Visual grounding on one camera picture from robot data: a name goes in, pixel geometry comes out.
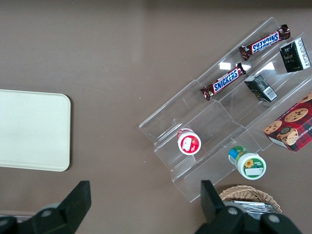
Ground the green sunflower lid jar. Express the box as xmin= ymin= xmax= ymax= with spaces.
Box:
xmin=228 ymin=145 xmax=267 ymax=181

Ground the Snickers chocolate bar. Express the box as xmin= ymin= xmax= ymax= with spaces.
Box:
xmin=238 ymin=23 xmax=292 ymax=61
xmin=200 ymin=62 xmax=247 ymax=101

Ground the clear acrylic tiered display stand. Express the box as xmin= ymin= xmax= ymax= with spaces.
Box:
xmin=138 ymin=17 xmax=312 ymax=203

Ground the woven wicker basket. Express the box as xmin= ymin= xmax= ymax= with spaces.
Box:
xmin=219 ymin=185 xmax=283 ymax=215

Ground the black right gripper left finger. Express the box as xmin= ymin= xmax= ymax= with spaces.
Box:
xmin=0 ymin=180 xmax=92 ymax=234

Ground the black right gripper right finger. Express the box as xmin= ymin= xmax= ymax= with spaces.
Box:
xmin=194 ymin=179 xmax=304 ymax=234

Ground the large dark green carton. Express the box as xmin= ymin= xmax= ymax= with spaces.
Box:
xmin=278 ymin=37 xmax=312 ymax=74

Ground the red plaid cookie box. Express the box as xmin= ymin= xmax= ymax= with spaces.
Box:
xmin=263 ymin=91 xmax=312 ymax=153

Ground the red strawberry yogurt cup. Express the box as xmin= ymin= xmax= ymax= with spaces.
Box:
xmin=176 ymin=127 xmax=202 ymax=156

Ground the small dark green carton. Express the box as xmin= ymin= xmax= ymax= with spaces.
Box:
xmin=244 ymin=74 xmax=278 ymax=103

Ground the cream plastic tray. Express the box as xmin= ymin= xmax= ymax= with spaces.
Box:
xmin=0 ymin=89 xmax=72 ymax=173

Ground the silver foil packet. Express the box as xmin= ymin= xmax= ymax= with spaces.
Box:
xmin=233 ymin=200 xmax=281 ymax=215

